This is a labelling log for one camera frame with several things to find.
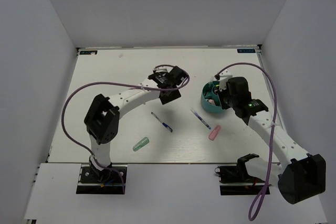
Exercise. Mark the left corner label sticker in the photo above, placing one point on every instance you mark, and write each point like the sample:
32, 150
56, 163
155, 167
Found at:
88, 52

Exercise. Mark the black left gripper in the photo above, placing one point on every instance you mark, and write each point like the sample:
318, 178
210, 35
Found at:
175, 95

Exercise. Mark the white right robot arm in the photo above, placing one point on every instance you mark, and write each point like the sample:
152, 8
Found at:
300, 174

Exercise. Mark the teal round divided organizer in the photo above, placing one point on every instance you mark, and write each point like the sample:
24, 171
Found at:
210, 92

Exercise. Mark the pink correction pen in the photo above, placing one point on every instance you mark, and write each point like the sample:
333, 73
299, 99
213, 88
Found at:
214, 133

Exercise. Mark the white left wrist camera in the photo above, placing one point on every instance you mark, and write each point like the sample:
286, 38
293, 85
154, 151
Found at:
160, 71

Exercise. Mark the corner label sticker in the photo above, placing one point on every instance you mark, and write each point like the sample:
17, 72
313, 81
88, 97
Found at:
246, 51
88, 52

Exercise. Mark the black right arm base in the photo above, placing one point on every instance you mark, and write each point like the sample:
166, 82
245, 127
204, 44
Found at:
232, 184

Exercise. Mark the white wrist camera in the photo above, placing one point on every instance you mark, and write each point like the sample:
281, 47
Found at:
160, 71
222, 78

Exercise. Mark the mint green correction pen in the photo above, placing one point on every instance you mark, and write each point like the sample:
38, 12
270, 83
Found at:
141, 144

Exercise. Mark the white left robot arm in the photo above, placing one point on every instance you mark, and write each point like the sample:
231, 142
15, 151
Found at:
104, 114

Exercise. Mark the blue clear ballpoint pen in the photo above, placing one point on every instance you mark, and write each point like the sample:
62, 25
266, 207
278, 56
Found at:
163, 123

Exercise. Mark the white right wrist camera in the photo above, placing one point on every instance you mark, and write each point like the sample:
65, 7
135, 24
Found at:
222, 78

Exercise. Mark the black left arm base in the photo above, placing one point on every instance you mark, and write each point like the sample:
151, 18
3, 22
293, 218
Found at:
89, 183

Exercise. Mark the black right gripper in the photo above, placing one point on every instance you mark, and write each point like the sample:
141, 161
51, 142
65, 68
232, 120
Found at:
220, 94

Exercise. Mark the blue clear gel pen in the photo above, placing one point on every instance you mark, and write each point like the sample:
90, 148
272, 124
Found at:
201, 119

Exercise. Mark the right corner label sticker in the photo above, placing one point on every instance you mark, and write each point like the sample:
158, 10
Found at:
246, 51

